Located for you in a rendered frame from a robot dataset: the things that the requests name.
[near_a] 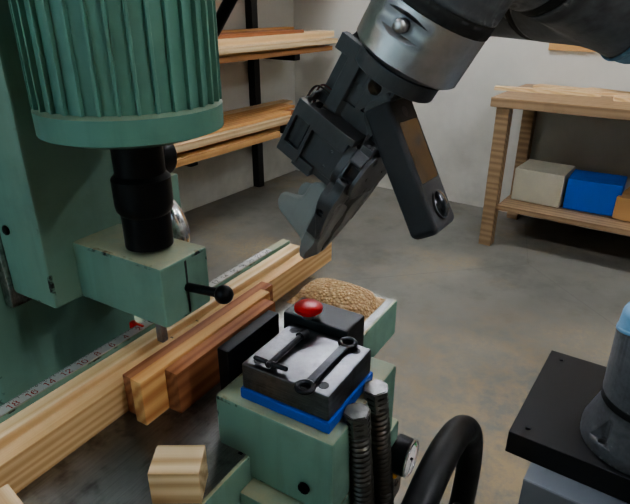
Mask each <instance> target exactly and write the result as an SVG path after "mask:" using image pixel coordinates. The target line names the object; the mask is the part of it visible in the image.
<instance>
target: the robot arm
mask: <svg viewBox="0 0 630 504"><path fill-rule="evenodd" d="M491 36H493V37H502V38H512V39H521V40H531V41H538V42H546V43H555V44H565V45H574V46H581V47H584V48H587V49H590V50H593V51H595V52H597V53H599V54H600V55H601V57H602V58H603V59H605V60H607V61H615V62H618V63H622V64H630V0H371V1H370V3H369V5H368V7H367V9H366V11H365V13H364V15H363V17H362V19H361V21H360V23H359V25H358V27H357V31H356V32H355V33H354V34H351V33H350V32H348V31H345V32H342V34H341V36H340V38H339V40H338V42H337V44H336V46H335V48H337V49H338V50H339V51H341V52H342V53H341V55H340V57H339V59H338V61H337V63H336V65H335V67H334V69H333V71H332V73H331V74H330V76H329V78H328V80H327V82H326V84H321V85H315V86H313V87H312V88H311V90H310V91H309V93H308V94H307V96H306V97H301V98H300V99H299V101H298V103H297V105H296V107H295V109H294V111H293V113H292V115H291V118H290V120H289V122H288V124H287V126H286V128H285V130H284V132H283V134H282V136H281V138H280V140H279V142H278V144H277V148H278V149H279V150H280V151H281V152H283V153H284V154H285V155H286V156H287V157H289V158H290V159H291V160H292V161H291V163H292V164H293V165H294V166H295V167H296V168H298V169H299V170H300V171H301V172H302V173H304V174H305V175H306V176H310V175H312V174H314V175H315V176H316V177H317V178H318V179H320V180H321V181H322V182H319V181H317V182H314V183H309V182H305V183H303V184H302V185H301V186H300V188H299V191H298V194H294V193H291V192H283V193H281V195H280V196H279V198H278V207H279V209H280V211H281V212H282V213H283V215H284V216H285V217H286V219H287V220H288V221H289V223H290V224H291V225H292V227H293V228H294V229H295V231H296V232H297V233H298V234H299V236H300V238H301V245H300V249H299V253H300V256H301V257H302V258H303V259H306V258H309V257H311V256H314V255H317V254H319V253H320V252H321V251H323V250H324V249H325V248H326V247H327V246H328V245H329V244H330V243H331V241H332V240H333V239H334V238H335V237H336V236H337V235H338V234H339V232H340V231H341V230H342V229H343V228H344V227H345V225H346V224H347V223H348V222H349V220H350V219H352V218H353V216H354V215H355V214H356V212H357V211H358V210H359V209H360V207H361V206H362V205H363V204H364V202H365V201H366V200H367V199H368V197H369V196H370V195H371V193H372V192H373V191H374V189H375V188H376V186H377V185H378V183H379V182H380V181H381V179H382V178H383V177H384V176H385V175H386V174H388V177H389V180H390V182H391V185H392V187H393V190H394V193H395V195H396V198H397V201H398V203H399V206H400V209H401V211H402V214H403V216H404V219H405V222H406V224H407V227H408V230H409V232H410V235H411V237H412V238H414V239H416V240H419V239H423V238H427V237H430V236H434V235H436V234H437V233H438V232H440V231H441V230H442V229H443V228H445V227H446V226H447V225H448V224H450V223H451V222H452V221H453V219H454V214H453V211H452V209H451V206H450V203H449V201H448V198H447V195H446V193H445V190H444V187H443V184H442V182H441V179H440V176H439V174H438V171H437V168H436V165H435V163H434V160H433V157H432V155H431V152H430V149H429V146H428V144H427V141H426V138H425V136H424V133H423V130H422V127H421V125H420V122H419V119H418V117H417V114H416V111H415V109H414V106H413V103H412V101H413V102H416V103H423V104H425V103H430V102H431V101H432V100H433V98H434V97H435V95H436V94H437V92H438V91H439V90H450V89H453V88H455V87H456V85H457V84H458V82H459V81H460V79H461V78H462V76H463V75H464V73H465V72H466V70H467V69H468V67H469V66H470V64H471V63H472V61H473V60H474V58H475V57H476V55H477V54H478V52H479V51H480V49H481V48H482V46H483V45H484V43H485V42H486V41H487V40H488V39H489V37H491ZM323 86H324V87H323ZM316 87H318V88H317V90H316V91H313V90H314V89H315V88H316ZM319 88H322V89H321V90H319ZM312 91H313V92H312ZM311 93H312V94H311ZM310 94H311V95H310ZM317 99H318V100H319V101H318V102H316V100H317ZM311 101H313V103H311ZM580 432H581V435H582V438H583V440H584V441H585V443H586V444H587V446H588V447H589V448H590V450H591V451H592V452H593V453H594V454H595V455H596V456H598V457H599V458H600V459H601V460H602V461H604V462H605V463H607V464H608V465H610V466H611V467H613V468H615V469H616V470H618V471H620V472H622V473H624V474H627V475H629V476H630V302H628V303H627V304H626V305H625V307H624V308H623V311H622V314H621V316H620V319H619V321H618V322H617V324H616V332H615V336H614V340H613V344H612V348H611V352H610V356H609V360H608V364H607V368H606V372H605V376H604V380H603V384H602V389H601V391H600V392H599V393H598V394H597V395H596V396H595V397H594V398H593V399H592V401H591V402H590V403H589V404H588V405H587V406H586V408H585V409H584V411H583V414H582V417H581V422H580Z"/></svg>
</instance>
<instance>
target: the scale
mask: <svg viewBox="0 0 630 504"><path fill-rule="evenodd" d="M271 251H272V250H270V249H266V248H265V249H264V250H262V251H260V252H259V253H257V254H255V255H254V256H252V257H250V258H248V259H247V260H245V261H243V262H242V263H240V264H238V265H237V266H235V267H233V268H232V269H230V270H228V271H227V272H225V273H223V274H222V275H220V276H218V277H217V278H215V279H213V280H212V281H210V282H209V286H210V287H214V286H215V285H217V284H219V283H220V282H222V281H224V280H225V279H227V278H228V277H230V276H232V275H233V274H235V273H237V272H238V271H240V270H242V269H243V268H245V267H246V266H248V265H250V264H251V263H253V262H255V261H256V260H258V259H260V258H261V257H263V256H264V255H266V254H268V253H269V252H271ZM140 324H142V325H144V327H140V326H138V325H136V326H134V327H133V328H131V329H129V330H128V331H126V332H124V333H123V334H121V335H119V336H117V337H116V338H114V339H112V340H111V341H109V342H107V343H106V344H104V345H102V346H101V347H99V348H97V349H96V350H94V351H92V352H91V353H89V354H87V355H86V356H84V357H82V358H81V359H79V360H77V361H75V362H74V363H72V364H70V365H69V366H67V367H65V368H64V369H62V370H60V371H59V372H57V373H55V374H54V375H52V376H50V377H49V378H47V379H45V380H44V381H42V382H40V383H39V384H37V385H35V386H34V387H32V388H30V389H28V390H27V391H25V392H23V393H22V394H20V395H18V396H17V397H15V398H13V399H12V400H10V401H8V402H7V403H5V404H3V405H2V406H0V417H1V416H3V415H4V414H6V413H8V412H9V411H11V410H12V409H14V408H16V407H17V406H19V405H21V404H22V403H24V402H26V401H27V400H29V399H30V398H32V397H34V396H35V395H37V394H39V393H40V392H42V391H44V390H45V389H47V388H48V387H50V386H52V385H53V384H55V383H57V382H58V381H60V380H62V379H63V378H65V377H66V376H68V375H70V374H71V373H73V372H75V371H76V370H78V369H80V368H81V367H83V366H84V365H86V364H88V363H89V362H91V361H93V360H94V359H96V358H98V357H99V356H101V355H102V354H104V353H106V352H107V351H109V350H111V349H112V348H114V347H116V346H117V345H119V344H120V343H122V342H124V341H125V340H127V339H129V338H130V337H132V336H134V335H135V334H137V333H138V332H140V331H142V330H143V329H145V328H147V327H148V326H150V325H152V324H153V322H150V321H148V320H144V321H143V322H141V323H140Z"/></svg>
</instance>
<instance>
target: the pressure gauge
mask: <svg viewBox="0 0 630 504"><path fill-rule="evenodd" d="M391 452H392V453H391V455H392V457H391V458H392V473H393V475H392V476H393V479H395V478H397V476H401V477H403V478H404V479H407V478H408V477H409V476H410V474H411V472H412V470H413V468H414V466H415V463H416V460H417V456H418V452H419V440H418V439H414V438H412V437H409V436H407V435H404V434H399V435H398V436H397V439H396V441H395V443H394V444H393V446H392V447H391ZM411 457H412V458H413V460H412V463H411V460H410V458H411ZM410 465H411V466H410ZM409 468H410V469H409ZM408 471H409V472H408ZM407 474H408V475H407Z"/></svg>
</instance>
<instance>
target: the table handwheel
mask: <svg viewBox="0 0 630 504"><path fill-rule="evenodd" d="M482 455H483V433H482V430H481V427H480V425H479V423H478V422H477V420H475V419H474V418H473V417H471V416H469V415H463V414H462V415H457V416H455V417H453V418H451V419H450V420H448V421H447V422H446V423H445V424H444V425H443V426H442V428H441V429H440V430H439V432H438V433H437V434H436V436H435V437H434V439H433V440H432V442H431V443H430V445H429V447H428V448H427V450H426V452H425V454H424V456H423V457H422V459H421V461H420V463H419V465H418V467H417V469H416V471H415V473H414V476H413V478H412V480H411V482H410V484H409V486H408V489H407V491H406V493H405V496H404V498H403V500H402V503H401V504H440V501H441V499H442V496H443V494H444V491H445V489H446V487H447V484H448V482H449V480H450V478H451V475H452V473H453V471H454V469H455V467H456V470H455V476H454V482H453V487H452V492H451V496H450V500H449V504H474V502H475V498H476V493H477V488H478V483H479V477H480V471H481V464H482Z"/></svg>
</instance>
